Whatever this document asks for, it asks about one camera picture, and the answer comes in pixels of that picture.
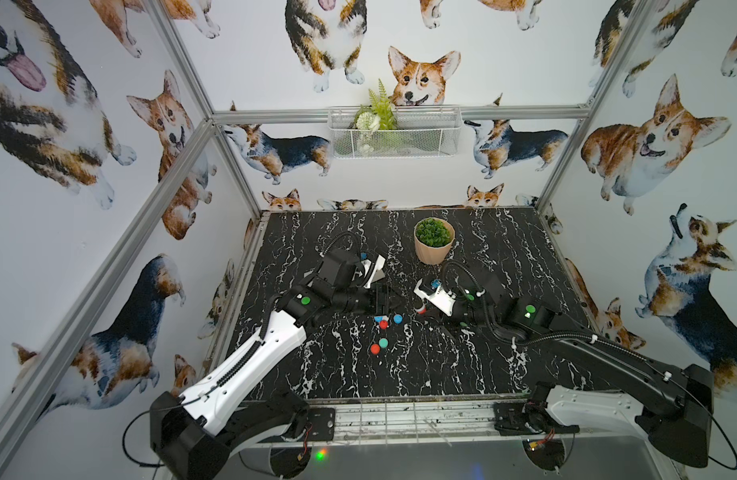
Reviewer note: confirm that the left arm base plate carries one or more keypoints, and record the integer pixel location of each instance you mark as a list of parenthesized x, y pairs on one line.
[(315, 424)]

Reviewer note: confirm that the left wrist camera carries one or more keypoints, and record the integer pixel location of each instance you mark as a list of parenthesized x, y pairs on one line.
[(372, 269)]

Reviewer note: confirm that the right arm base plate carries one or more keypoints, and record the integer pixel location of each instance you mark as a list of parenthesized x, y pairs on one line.
[(528, 418)]

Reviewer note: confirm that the fern and white flower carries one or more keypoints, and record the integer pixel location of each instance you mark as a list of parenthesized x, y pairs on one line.
[(372, 119)]

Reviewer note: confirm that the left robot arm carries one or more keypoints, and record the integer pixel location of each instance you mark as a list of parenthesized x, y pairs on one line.
[(195, 434)]

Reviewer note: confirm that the potted green plant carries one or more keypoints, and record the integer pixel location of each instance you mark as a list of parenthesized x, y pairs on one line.
[(434, 239)]

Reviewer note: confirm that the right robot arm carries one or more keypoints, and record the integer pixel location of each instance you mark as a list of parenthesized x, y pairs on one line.
[(670, 407)]

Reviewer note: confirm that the white wire basket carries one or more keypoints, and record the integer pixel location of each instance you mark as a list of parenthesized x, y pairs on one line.
[(422, 132)]

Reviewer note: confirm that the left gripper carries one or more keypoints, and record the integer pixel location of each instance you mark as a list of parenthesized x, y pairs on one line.
[(375, 297)]

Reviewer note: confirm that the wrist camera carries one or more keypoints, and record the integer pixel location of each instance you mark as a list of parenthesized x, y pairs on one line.
[(372, 269), (432, 293)]

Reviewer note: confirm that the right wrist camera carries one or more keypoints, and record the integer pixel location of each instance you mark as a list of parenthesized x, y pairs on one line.
[(432, 293)]

